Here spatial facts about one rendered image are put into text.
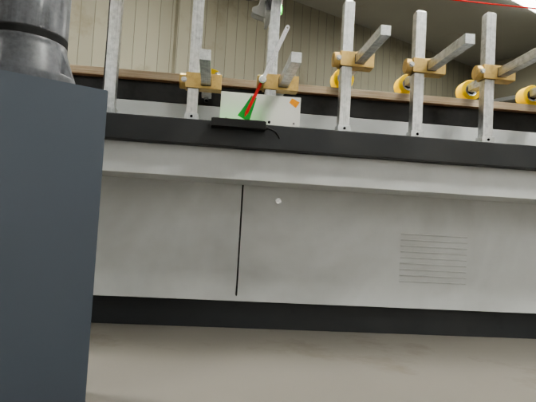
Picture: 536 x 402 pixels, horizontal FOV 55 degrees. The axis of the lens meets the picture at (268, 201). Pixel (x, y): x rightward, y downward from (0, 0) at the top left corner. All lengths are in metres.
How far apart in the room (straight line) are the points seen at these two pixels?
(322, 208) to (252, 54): 4.87
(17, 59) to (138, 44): 5.01
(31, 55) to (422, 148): 1.23
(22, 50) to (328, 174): 1.05
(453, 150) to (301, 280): 0.70
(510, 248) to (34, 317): 1.73
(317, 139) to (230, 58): 4.83
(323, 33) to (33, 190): 6.69
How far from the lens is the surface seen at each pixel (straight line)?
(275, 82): 1.73
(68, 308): 0.97
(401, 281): 2.01
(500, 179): 1.95
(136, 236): 1.90
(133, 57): 5.93
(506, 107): 2.20
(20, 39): 1.03
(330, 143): 1.70
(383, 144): 1.75
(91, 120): 0.97
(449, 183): 1.86
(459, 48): 1.69
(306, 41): 7.22
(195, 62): 1.74
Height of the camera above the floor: 0.37
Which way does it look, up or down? 3 degrees up
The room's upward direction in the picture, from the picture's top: 3 degrees clockwise
